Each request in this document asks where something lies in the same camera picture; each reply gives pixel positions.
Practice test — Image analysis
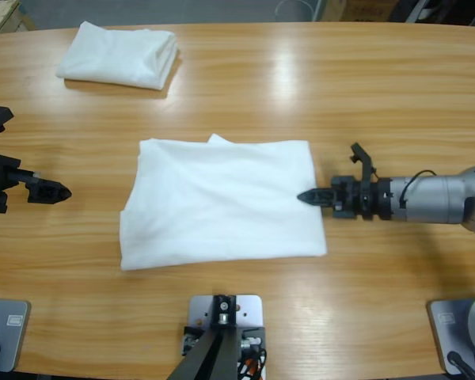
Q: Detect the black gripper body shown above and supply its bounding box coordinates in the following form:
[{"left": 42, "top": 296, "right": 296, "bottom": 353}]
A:
[
  {"left": 330, "top": 175, "right": 393, "bottom": 222},
  {"left": 0, "top": 151, "right": 37, "bottom": 215}
]

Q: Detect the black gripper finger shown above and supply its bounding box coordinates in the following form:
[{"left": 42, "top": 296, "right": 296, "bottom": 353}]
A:
[
  {"left": 26, "top": 177, "right": 74, "bottom": 205},
  {"left": 296, "top": 188, "right": 339, "bottom": 207}
]

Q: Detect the white t-shirt with black print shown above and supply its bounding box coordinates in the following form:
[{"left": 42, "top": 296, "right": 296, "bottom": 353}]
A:
[{"left": 120, "top": 133, "right": 328, "bottom": 272}]

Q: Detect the white mounting block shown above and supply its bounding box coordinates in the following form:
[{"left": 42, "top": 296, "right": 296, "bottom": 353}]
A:
[{"left": 187, "top": 293, "right": 265, "bottom": 330}]

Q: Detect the wooden crate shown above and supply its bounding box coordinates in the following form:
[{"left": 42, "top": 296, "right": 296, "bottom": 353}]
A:
[{"left": 0, "top": 0, "right": 37, "bottom": 36}]

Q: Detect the brown cardboard box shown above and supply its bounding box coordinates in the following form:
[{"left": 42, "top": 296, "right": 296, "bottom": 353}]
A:
[{"left": 322, "top": 0, "right": 395, "bottom": 23}]

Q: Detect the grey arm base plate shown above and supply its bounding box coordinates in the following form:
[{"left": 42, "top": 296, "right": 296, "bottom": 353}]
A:
[
  {"left": 426, "top": 293, "right": 475, "bottom": 376},
  {"left": 0, "top": 297, "right": 32, "bottom": 373}
]

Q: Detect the orange cable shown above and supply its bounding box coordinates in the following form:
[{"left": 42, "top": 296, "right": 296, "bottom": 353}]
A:
[{"left": 237, "top": 350, "right": 267, "bottom": 380}]

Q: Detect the dark camera stand post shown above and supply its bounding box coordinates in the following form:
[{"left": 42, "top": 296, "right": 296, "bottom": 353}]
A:
[{"left": 169, "top": 293, "right": 239, "bottom": 380}]

